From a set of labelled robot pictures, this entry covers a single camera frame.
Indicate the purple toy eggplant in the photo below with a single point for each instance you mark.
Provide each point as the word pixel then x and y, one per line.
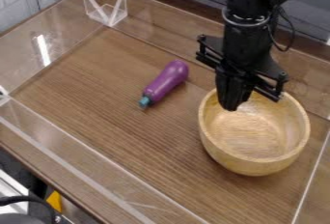
pixel 173 75

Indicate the yellow black device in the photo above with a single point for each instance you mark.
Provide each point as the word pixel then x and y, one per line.
pixel 66 211

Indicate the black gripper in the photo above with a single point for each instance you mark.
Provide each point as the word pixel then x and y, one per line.
pixel 241 58

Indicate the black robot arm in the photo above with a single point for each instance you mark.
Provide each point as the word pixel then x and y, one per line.
pixel 254 8

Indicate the brown wooden bowl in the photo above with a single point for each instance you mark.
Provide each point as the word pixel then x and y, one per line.
pixel 257 140

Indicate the clear acrylic tray wall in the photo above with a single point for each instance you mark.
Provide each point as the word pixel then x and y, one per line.
pixel 131 163

